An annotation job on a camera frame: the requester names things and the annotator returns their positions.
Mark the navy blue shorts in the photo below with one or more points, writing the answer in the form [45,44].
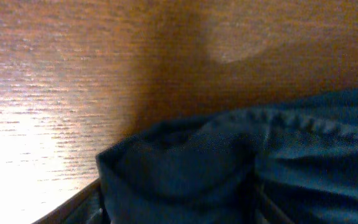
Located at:
[202,169]

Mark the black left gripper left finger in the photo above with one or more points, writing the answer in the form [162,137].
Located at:
[85,207]

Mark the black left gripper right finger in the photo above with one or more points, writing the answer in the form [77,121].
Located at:
[266,211]

